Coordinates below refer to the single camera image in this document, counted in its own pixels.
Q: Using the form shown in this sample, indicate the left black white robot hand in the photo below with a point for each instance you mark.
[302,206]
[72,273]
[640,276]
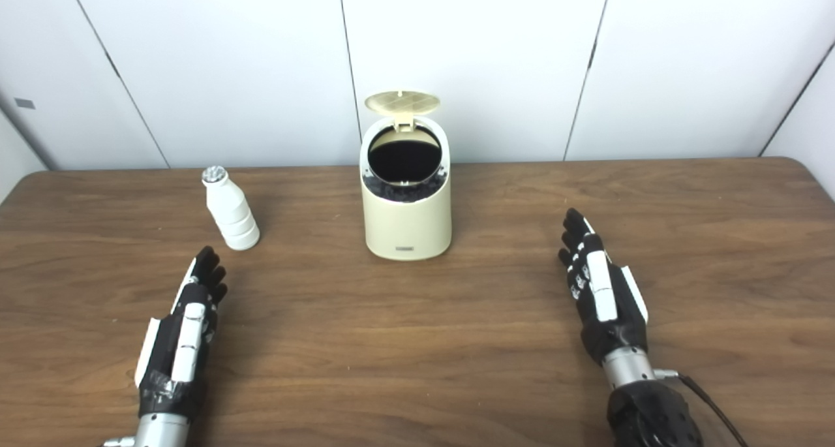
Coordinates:
[182,342]

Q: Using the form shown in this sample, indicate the small white plastic bottle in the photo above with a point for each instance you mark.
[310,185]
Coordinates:
[231,215]

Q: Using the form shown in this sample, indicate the cream round bin lid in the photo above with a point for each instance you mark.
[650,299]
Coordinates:
[401,101]

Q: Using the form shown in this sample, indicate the black bin liner bag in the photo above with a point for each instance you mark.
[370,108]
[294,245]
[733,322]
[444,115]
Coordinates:
[398,191]

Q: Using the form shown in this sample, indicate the cream-colored round bin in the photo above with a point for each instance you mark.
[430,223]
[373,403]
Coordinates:
[408,228]

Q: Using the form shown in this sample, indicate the small grey wall tag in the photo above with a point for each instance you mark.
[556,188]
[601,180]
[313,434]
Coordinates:
[25,103]

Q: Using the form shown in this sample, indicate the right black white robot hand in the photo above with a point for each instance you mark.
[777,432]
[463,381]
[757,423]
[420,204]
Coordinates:
[603,297]

